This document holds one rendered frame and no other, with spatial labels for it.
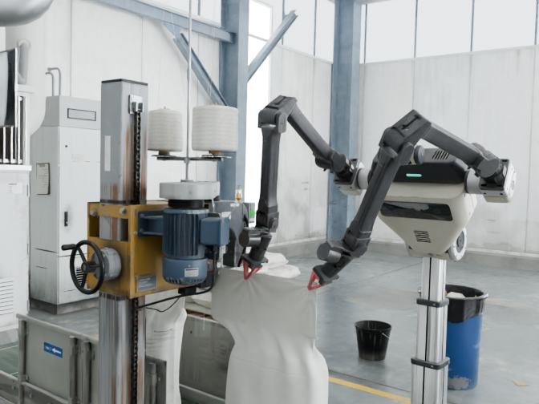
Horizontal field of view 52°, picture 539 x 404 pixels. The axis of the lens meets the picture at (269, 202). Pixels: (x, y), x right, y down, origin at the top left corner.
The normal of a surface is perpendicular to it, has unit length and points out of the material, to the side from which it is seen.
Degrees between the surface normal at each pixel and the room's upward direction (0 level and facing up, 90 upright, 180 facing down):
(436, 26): 90
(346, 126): 90
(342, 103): 90
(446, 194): 40
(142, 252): 90
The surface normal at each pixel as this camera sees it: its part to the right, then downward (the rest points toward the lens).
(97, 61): 0.80, 0.05
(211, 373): -0.60, 0.03
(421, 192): -0.39, -0.75
